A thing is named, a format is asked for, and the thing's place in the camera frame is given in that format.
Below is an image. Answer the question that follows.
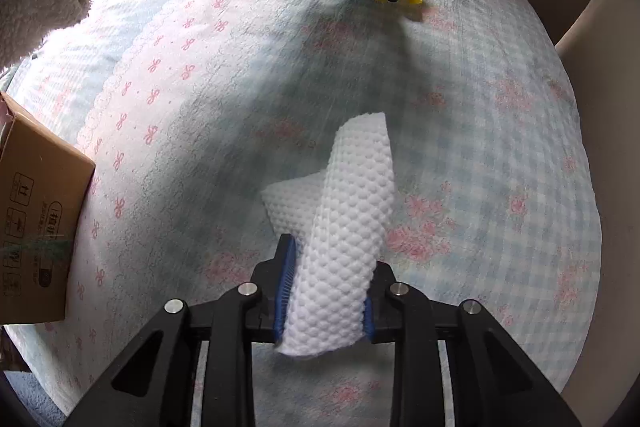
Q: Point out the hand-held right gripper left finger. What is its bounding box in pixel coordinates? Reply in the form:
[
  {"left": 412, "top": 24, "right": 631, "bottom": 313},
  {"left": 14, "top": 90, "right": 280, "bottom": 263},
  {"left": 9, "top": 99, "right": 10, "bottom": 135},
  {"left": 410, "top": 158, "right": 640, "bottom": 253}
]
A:
[{"left": 62, "top": 234, "right": 301, "bottom": 427}]

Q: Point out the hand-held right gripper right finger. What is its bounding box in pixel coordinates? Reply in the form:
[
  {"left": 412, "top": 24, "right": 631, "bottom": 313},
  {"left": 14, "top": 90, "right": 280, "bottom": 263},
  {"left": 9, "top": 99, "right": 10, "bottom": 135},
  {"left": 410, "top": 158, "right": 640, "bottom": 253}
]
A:
[{"left": 362, "top": 261, "right": 583, "bottom": 427}]

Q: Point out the white textured cloth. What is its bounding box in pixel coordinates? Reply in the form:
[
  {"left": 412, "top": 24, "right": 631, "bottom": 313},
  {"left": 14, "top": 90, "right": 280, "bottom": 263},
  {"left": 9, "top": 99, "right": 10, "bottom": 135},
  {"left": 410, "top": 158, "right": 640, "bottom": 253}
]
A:
[{"left": 261, "top": 111, "right": 396, "bottom": 360}]

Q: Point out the cardboard box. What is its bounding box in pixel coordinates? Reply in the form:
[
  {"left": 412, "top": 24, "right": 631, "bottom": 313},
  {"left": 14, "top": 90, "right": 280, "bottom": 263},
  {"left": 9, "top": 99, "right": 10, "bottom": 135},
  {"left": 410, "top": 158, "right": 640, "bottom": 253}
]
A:
[{"left": 0, "top": 92, "right": 96, "bottom": 325}]

